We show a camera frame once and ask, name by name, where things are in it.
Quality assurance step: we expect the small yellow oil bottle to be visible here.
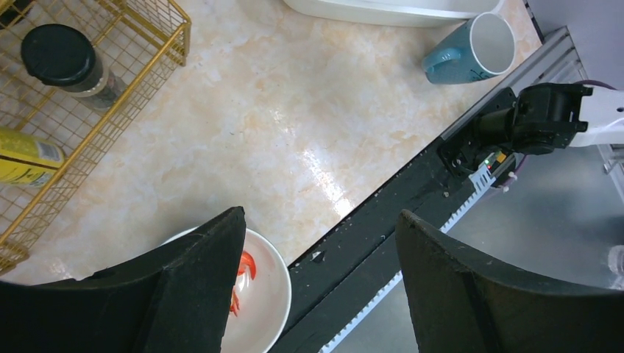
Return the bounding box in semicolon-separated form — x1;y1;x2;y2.
1;126;65;188

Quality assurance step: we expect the red shrimp toy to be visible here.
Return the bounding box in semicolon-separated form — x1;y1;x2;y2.
230;250;257;317

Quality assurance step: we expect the blue mug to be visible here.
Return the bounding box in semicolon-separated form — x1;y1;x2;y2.
422;13;516;85

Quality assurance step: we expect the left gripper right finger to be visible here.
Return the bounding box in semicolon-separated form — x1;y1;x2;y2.
395;210;623;352

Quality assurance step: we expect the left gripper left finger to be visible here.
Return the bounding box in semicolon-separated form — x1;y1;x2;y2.
1;207;246;352

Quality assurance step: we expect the gold wire basket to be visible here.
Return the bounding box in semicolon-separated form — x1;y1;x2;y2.
1;1;191;273

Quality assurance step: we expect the white rectangular tub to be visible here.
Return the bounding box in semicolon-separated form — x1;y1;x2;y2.
284;0;503;28

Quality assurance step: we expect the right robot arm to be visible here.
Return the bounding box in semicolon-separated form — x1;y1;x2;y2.
473;82;623;155

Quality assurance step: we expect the white bowl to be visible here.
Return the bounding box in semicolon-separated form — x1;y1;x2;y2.
165;229;292;352

